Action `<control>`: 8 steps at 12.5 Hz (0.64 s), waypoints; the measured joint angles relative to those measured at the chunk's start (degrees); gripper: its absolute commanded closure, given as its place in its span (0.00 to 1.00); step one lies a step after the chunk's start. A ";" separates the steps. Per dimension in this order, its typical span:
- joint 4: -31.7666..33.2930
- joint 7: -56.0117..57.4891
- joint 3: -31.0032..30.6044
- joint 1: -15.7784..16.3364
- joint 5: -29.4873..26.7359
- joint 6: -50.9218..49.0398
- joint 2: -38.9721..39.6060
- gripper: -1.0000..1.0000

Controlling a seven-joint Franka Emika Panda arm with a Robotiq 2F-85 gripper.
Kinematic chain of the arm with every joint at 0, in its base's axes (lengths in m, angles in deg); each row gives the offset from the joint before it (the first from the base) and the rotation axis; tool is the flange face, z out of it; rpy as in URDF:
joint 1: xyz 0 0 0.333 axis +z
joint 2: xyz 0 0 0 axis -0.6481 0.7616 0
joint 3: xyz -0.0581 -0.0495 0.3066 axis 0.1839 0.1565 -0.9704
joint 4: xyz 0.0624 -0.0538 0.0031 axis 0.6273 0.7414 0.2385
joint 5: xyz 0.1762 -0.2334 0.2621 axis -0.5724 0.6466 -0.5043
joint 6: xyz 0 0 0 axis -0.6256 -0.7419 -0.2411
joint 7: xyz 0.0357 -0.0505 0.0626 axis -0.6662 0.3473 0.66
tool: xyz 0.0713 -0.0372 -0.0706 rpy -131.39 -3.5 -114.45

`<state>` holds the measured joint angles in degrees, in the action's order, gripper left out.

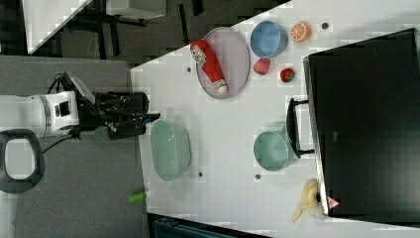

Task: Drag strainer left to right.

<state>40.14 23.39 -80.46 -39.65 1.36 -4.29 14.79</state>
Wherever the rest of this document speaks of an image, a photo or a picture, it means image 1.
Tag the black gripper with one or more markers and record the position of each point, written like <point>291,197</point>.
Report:
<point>124,114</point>

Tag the green plastic strainer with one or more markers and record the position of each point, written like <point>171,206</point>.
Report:
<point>170,149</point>

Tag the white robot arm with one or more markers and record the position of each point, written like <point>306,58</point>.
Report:
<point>27,120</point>

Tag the green ball toy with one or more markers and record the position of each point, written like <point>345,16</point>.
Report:
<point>137,197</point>

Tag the red ketchup bottle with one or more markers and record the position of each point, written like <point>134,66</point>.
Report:
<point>207,60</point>

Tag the grey oval plate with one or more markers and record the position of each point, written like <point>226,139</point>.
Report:
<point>233,55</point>

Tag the pink strawberry toy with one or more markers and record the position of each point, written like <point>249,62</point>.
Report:
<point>262,66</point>

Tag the green cup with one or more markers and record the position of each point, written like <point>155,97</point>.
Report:
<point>272,149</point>

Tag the blue bowl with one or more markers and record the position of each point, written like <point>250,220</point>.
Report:
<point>268,39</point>

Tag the white side table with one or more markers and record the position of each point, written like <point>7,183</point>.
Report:
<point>43,18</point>

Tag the red strawberry toy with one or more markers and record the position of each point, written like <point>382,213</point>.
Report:
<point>287,74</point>

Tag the orange slice toy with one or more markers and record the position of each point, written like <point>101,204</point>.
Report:
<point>300,32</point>

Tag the yellow banana toy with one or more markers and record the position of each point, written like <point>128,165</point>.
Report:
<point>309,202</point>

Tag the black toaster oven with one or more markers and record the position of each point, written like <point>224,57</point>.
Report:
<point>363,101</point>

